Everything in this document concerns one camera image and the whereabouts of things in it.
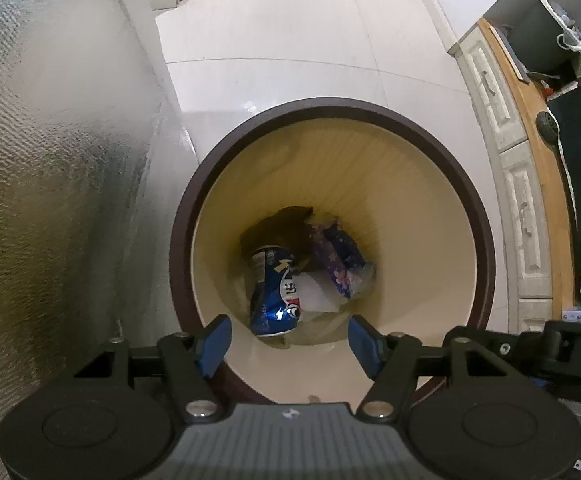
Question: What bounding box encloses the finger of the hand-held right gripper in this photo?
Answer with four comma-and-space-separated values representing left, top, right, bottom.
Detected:
485, 331, 546, 363

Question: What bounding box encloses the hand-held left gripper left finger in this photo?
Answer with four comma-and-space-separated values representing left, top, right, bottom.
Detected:
70, 314, 232, 425

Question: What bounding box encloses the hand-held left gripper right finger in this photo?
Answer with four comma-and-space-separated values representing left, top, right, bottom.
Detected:
348, 314, 544, 425

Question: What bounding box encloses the blue soda can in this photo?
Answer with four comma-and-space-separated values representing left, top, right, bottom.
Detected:
249, 245, 302, 337

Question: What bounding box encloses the blue white plastic wrapper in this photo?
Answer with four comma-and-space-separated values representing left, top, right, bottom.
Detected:
311, 217, 377, 301

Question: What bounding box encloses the yellow wastebasket with brown rim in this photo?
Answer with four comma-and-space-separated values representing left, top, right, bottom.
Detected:
169, 101, 496, 406

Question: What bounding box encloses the grey trash bin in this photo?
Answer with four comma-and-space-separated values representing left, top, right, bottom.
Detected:
481, 0, 581, 78

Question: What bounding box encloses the white wood-top low cabinet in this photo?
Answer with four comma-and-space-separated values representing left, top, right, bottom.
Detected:
445, 17, 581, 333

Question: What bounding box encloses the silver foil-covered box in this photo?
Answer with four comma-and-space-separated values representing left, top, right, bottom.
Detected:
0, 0, 202, 411

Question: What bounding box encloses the grey flat board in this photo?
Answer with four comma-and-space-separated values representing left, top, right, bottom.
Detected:
491, 25, 531, 83

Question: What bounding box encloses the white bin liner bag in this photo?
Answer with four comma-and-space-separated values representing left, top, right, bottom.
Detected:
535, 0, 581, 53

